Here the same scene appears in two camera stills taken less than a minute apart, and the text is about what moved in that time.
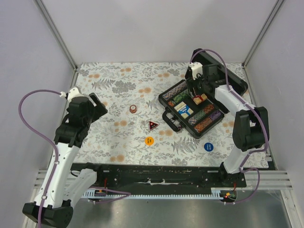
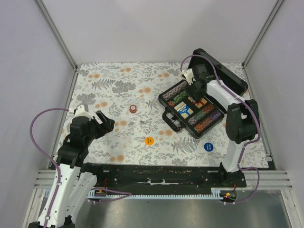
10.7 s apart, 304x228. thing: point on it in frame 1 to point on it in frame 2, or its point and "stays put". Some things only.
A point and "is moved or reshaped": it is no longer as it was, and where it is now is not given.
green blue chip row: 192,120 stays put
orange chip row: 203,124 stays put
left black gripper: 99,110 to 104,128
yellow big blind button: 149,140 stays put
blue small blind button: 208,147 stays put
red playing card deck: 200,98 is moved or reshaped
